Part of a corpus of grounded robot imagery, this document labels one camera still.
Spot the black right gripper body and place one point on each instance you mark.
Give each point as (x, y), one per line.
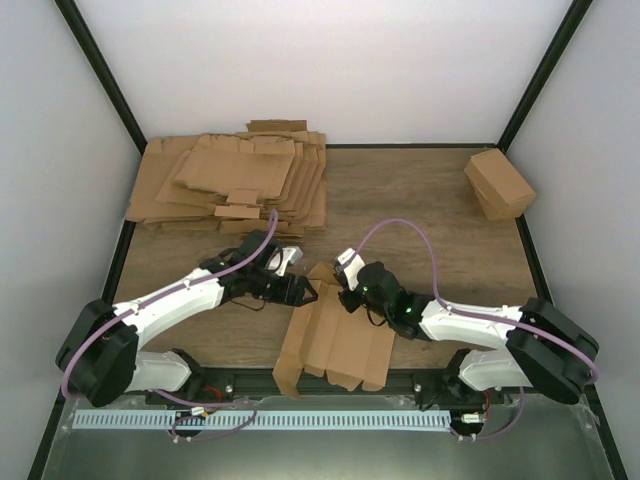
(349, 304)

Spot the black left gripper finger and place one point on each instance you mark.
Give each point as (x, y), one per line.
(304, 287)
(305, 299)

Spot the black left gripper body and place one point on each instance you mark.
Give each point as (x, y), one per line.
(269, 292)

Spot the brown cardboard box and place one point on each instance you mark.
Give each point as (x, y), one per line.
(502, 191)
(325, 340)

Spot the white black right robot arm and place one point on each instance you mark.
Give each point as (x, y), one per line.
(530, 346)

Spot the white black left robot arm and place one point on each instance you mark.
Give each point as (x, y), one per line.
(104, 355)

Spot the folded brown cardboard box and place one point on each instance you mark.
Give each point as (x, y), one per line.
(502, 191)

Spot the stack of flat cardboard blanks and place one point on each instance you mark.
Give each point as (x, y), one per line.
(231, 182)

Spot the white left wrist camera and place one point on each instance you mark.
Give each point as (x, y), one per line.
(282, 258)

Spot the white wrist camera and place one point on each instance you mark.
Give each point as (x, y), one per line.
(346, 268)
(282, 258)

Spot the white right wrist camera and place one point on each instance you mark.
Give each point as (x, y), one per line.
(346, 268)

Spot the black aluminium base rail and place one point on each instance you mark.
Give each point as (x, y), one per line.
(424, 386)

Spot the light blue slotted cable duct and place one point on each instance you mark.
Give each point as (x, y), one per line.
(396, 420)

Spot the black right frame post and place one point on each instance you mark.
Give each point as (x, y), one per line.
(560, 41)

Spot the black frame post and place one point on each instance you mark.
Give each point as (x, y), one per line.
(560, 41)
(91, 50)

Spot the black left frame post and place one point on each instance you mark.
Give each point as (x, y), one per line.
(91, 50)

